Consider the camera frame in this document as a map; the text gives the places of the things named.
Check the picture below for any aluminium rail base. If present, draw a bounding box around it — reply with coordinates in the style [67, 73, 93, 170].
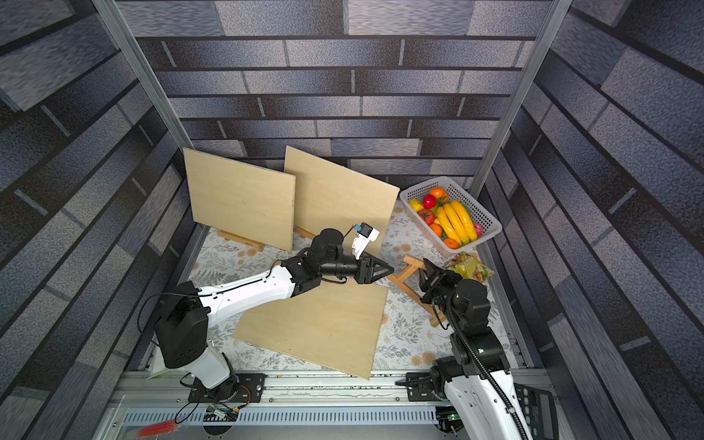
[92, 367, 576, 440]

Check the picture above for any floral table mat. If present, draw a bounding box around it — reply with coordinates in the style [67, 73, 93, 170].
[175, 202, 521, 372]

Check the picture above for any white plastic basket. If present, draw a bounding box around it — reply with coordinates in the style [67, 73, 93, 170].
[399, 176, 502, 259]

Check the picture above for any red apple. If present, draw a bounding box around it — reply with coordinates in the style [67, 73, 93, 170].
[423, 194, 437, 210]

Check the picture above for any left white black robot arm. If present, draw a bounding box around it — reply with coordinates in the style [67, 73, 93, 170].
[154, 223, 393, 403]

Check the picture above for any wooden easel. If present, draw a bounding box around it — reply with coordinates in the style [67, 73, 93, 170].
[294, 227, 316, 240]
[217, 230, 264, 252]
[386, 255, 447, 329]

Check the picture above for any orange fruit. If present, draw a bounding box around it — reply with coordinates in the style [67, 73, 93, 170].
[429, 187, 447, 200]
[443, 238, 460, 249]

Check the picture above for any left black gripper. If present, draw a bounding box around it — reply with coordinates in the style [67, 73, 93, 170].
[319, 249, 395, 286]

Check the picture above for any green snack bag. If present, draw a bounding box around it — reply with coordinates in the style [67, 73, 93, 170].
[447, 252, 494, 283]

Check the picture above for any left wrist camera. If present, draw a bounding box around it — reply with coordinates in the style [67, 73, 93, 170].
[351, 223, 380, 260]

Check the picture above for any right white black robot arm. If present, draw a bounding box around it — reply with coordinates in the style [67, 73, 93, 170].
[419, 260, 531, 439]

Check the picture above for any orange fruit top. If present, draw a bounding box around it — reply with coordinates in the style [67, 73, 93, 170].
[429, 187, 447, 200]

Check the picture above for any plywood board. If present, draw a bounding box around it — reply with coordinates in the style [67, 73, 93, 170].
[233, 282, 388, 380]
[183, 148, 295, 251]
[284, 146, 400, 257]

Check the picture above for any orange fruit bottom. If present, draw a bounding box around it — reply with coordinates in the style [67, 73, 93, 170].
[443, 238, 460, 249]

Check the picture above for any yellow lemon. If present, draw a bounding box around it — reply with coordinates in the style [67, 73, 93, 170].
[408, 199, 425, 213]

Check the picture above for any red tool handle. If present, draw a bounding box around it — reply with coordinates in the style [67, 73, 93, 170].
[135, 420, 179, 439]

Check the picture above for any yellow banana bunch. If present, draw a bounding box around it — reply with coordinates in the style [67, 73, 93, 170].
[436, 201, 480, 249]

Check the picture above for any black calculator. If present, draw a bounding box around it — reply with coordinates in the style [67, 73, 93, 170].
[515, 384, 559, 440]

